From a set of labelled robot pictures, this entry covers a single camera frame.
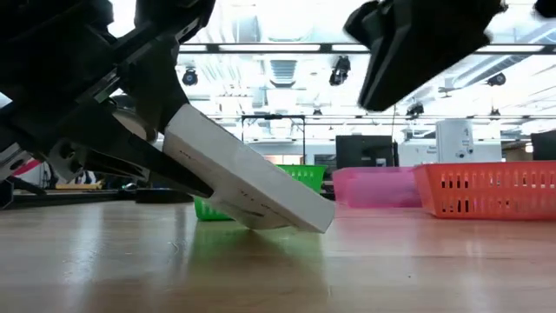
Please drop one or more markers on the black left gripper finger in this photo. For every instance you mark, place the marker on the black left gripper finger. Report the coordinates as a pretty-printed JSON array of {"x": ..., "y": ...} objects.
[
  {"x": 130, "y": 161},
  {"x": 152, "y": 87}
]

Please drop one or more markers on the white cardboard box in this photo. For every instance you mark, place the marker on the white cardboard box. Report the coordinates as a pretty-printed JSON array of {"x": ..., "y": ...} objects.
[{"x": 243, "y": 182}]

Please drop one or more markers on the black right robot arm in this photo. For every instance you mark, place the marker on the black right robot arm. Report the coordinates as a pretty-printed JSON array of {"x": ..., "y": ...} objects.
[{"x": 546, "y": 6}]

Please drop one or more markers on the pink plastic bin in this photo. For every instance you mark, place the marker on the pink plastic bin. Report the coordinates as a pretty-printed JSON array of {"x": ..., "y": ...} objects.
[{"x": 373, "y": 187}]

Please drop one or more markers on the white cabinet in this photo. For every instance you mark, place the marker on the white cabinet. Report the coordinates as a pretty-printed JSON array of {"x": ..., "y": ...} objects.
[{"x": 454, "y": 139}]

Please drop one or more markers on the black overhead crossbar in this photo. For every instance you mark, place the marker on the black overhead crossbar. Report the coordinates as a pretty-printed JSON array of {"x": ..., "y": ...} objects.
[{"x": 269, "y": 48}]

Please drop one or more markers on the black monitor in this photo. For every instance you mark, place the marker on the black monitor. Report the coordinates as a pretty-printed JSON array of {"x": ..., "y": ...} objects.
[{"x": 365, "y": 150}]

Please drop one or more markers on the green plastic basket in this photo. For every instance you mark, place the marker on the green plastic basket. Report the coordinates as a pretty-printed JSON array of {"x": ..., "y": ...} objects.
[{"x": 308, "y": 176}]

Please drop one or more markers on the orange plastic basket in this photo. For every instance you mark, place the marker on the orange plastic basket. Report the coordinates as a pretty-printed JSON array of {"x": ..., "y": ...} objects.
[{"x": 499, "y": 214}]

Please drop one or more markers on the black ceiling camera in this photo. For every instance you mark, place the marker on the black ceiling camera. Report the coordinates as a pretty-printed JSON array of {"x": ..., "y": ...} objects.
[
  {"x": 496, "y": 79},
  {"x": 189, "y": 77},
  {"x": 340, "y": 69},
  {"x": 415, "y": 108}
]

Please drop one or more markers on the black aluminium table frame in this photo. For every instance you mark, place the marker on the black aluminium table frame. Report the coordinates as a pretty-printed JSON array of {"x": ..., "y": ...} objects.
[{"x": 65, "y": 197}]

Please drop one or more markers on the black rack frame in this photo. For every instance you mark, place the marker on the black rack frame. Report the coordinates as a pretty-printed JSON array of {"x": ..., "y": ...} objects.
[{"x": 273, "y": 117}]

